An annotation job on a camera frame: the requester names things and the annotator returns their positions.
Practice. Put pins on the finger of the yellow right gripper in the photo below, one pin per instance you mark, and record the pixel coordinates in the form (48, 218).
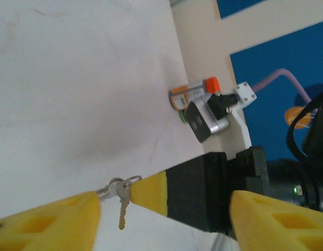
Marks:
(150, 193)

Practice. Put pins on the orange round object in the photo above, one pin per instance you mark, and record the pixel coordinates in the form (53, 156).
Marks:
(294, 116)

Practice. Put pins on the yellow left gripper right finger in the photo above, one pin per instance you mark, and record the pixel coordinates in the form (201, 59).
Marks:
(276, 227)

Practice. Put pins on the white junction box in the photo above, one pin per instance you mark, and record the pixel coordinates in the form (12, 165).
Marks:
(246, 93)

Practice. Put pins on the silver black wrist camera box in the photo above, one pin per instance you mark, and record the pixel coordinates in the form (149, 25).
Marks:
(200, 121)

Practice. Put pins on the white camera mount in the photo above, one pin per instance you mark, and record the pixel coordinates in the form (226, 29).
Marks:
(237, 133)

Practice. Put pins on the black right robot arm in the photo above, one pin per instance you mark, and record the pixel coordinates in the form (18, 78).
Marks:
(289, 177)

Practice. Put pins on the beige frame crossbar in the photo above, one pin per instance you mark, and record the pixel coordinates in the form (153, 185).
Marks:
(268, 26)

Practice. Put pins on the small green knob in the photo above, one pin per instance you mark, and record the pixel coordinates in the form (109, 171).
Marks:
(182, 117)

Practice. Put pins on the orange capped white tube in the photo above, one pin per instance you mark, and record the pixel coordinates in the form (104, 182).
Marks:
(192, 91)

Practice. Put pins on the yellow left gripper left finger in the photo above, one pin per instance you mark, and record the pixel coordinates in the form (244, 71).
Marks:
(33, 230)

